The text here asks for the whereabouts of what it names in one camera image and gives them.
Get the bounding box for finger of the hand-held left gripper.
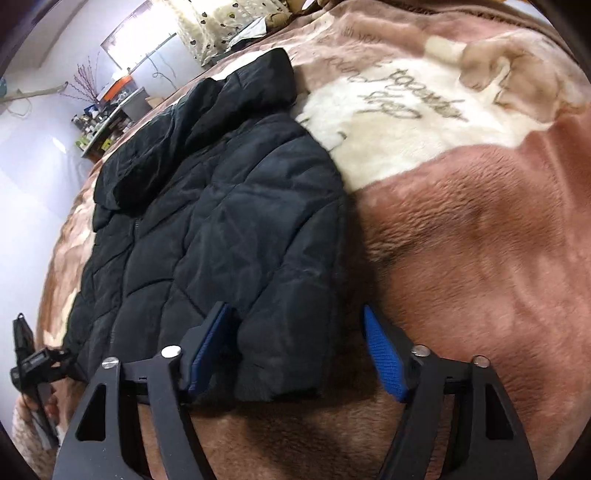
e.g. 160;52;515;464
46;347;78;385

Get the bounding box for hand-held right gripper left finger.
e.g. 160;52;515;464
53;302;234;480

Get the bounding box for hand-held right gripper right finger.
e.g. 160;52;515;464
362;304;539;480

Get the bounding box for black puffer jacket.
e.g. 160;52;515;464
62;48;349;402

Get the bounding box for person's left hand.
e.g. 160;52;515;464
21;391;62;433

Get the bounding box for brown and cream plush blanket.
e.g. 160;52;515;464
9;0;591;480

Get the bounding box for cluttered side table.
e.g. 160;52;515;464
71;88;153;160

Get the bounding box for grey storage box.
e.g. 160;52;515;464
122;90;153;116

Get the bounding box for wooden stick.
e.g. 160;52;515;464
0;82;69;109

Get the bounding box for orange box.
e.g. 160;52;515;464
99;76;137;100

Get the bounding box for dry branches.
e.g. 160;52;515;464
60;53;102;104

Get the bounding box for bright window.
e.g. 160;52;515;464
102;0;178;70

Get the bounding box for patterned cream curtain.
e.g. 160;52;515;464
166;0;296;65

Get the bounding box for plain brown blanket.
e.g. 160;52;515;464
499;0;578;54

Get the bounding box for thin wall cable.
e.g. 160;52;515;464
148;46;185;88

